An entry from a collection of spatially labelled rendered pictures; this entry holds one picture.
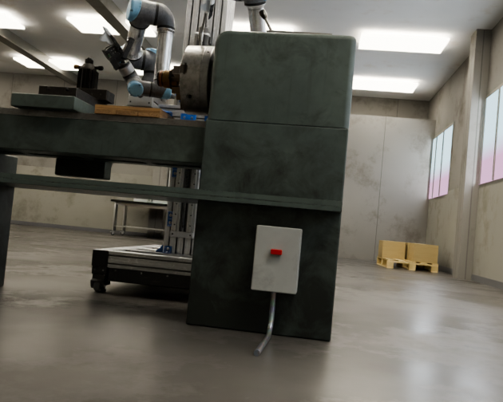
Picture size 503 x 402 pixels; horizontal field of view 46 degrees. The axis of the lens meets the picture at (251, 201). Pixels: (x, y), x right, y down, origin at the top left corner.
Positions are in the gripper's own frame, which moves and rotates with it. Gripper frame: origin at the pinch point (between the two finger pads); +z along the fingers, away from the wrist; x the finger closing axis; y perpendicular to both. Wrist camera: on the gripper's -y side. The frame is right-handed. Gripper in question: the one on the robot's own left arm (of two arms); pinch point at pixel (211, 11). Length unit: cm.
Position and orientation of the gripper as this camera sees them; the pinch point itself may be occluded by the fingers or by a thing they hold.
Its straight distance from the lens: 269.5
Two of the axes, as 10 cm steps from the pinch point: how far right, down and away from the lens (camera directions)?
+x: 1.6, -2.1, -9.6
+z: -1.3, 9.6, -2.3
